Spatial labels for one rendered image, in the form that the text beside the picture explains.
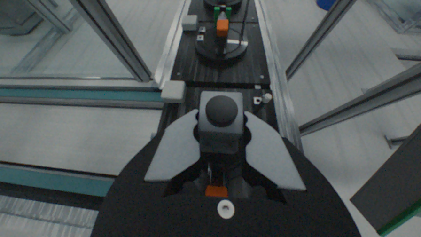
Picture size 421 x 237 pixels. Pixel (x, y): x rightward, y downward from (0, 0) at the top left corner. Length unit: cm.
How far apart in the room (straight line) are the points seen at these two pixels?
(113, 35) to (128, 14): 66
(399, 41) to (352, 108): 82
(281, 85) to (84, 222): 47
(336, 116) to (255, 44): 26
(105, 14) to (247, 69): 28
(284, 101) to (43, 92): 64
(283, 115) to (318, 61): 40
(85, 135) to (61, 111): 13
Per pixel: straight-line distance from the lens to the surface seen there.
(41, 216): 40
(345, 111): 26
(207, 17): 50
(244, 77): 30
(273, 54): 41
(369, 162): 54
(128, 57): 30
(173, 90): 26
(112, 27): 28
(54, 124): 52
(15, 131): 62
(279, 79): 35
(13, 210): 45
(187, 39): 41
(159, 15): 83
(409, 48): 105
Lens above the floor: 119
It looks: 67 degrees down
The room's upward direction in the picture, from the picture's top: 3 degrees counter-clockwise
